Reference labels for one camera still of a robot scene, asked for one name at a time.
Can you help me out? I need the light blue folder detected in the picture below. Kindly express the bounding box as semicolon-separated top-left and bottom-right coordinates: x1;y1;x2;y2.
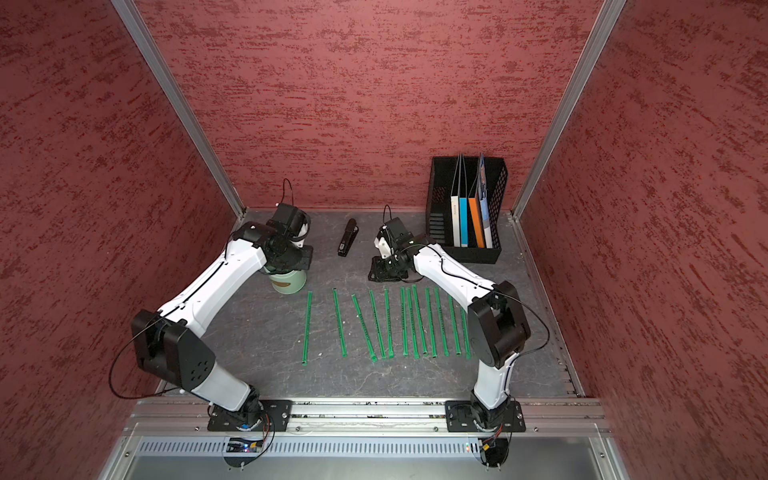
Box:
477;154;494;248

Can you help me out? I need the black mesh file organizer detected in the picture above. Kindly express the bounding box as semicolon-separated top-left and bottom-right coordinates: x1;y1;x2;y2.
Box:
426;155;508;264

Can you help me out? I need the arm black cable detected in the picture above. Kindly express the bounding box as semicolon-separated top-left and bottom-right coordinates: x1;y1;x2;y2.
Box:
382;205;552;355
107;177;296;402

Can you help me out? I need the black stapler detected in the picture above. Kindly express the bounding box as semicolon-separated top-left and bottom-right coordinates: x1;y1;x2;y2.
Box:
337;218;359;257

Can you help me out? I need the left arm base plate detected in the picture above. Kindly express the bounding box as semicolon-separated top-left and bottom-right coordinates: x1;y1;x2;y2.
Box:
207;399;293;434

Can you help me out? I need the aluminium corner post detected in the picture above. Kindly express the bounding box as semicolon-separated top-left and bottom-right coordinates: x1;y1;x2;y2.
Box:
512;0;626;223
111;0;246;220

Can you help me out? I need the left aluminium corner post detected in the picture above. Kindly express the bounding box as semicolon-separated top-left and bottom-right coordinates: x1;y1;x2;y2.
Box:
111;0;246;220

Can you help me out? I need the orange spine folder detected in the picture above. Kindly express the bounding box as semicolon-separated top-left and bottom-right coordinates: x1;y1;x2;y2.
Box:
468;180;486;248

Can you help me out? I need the aluminium mounting rail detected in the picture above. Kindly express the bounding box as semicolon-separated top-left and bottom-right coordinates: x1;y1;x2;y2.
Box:
121;396;613;438

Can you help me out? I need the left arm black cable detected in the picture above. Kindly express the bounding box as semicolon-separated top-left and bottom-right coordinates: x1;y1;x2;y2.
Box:
107;177;296;402

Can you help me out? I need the right aluminium corner post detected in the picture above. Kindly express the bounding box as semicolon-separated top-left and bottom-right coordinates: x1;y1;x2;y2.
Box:
512;0;626;223

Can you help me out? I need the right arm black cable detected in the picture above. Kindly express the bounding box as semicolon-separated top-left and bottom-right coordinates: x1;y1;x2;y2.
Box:
382;205;552;355

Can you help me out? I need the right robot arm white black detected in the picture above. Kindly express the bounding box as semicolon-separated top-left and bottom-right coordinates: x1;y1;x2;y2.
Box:
372;239;531;431

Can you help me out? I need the green straw thirteenth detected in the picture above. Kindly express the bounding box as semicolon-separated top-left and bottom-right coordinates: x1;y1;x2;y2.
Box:
351;294;378;364

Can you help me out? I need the green straw twelfth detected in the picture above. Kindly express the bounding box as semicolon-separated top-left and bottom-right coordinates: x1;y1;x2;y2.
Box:
332;288;348;358

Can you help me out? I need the green straw fourteenth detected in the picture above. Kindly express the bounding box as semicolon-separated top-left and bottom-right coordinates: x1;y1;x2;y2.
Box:
369;289;387;359

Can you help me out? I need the blue spine folder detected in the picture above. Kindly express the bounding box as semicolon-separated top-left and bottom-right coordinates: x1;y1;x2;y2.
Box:
458;157;470;248

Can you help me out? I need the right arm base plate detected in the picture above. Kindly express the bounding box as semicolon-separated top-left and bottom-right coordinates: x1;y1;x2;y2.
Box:
444;400;526;435

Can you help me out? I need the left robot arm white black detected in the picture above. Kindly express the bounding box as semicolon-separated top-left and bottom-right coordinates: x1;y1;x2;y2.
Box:
131;216;312;431

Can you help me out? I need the pale green storage cup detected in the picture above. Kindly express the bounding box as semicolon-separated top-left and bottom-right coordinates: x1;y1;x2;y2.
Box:
268;270;307;295

